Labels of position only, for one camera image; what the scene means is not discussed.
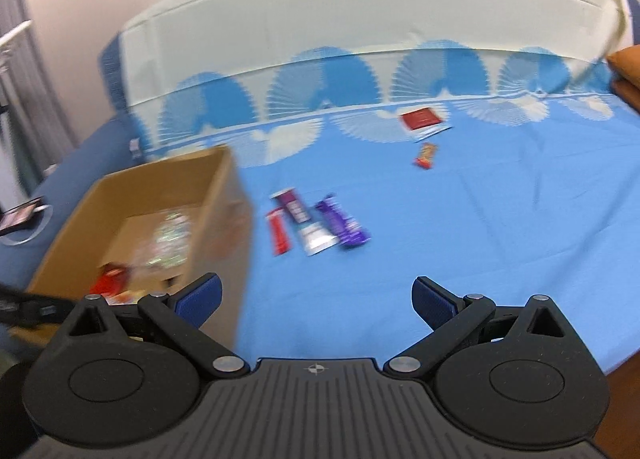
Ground black smartphone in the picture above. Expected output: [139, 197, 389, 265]
[0, 196, 45, 235]

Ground clear bag of candies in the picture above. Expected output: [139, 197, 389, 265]
[135, 209, 193, 270]

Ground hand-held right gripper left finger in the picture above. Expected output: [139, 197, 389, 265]
[60, 273, 251, 380]

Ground brown cardboard box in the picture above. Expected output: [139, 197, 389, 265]
[10, 144, 256, 355]

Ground purple and white packet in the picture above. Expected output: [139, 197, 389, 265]
[270, 188, 308, 226]

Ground white charging cable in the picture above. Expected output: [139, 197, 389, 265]
[0, 204, 53, 246]

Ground orange pillow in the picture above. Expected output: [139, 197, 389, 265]
[606, 45, 640, 114]

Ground purple chocolate bar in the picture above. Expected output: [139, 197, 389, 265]
[314, 194, 372, 249]

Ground large red packet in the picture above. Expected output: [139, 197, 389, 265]
[399, 108, 453, 142]

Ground orange snack bar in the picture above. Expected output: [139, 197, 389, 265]
[413, 142, 439, 170]

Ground blue sofa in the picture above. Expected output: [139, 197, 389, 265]
[0, 34, 151, 290]

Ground red coffee packet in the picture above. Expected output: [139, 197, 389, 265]
[92, 263, 132, 297]

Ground red stick packet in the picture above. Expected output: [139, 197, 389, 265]
[266, 208, 292, 256]

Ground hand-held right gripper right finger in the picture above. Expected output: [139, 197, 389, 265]
[384, 276, 573, 380]

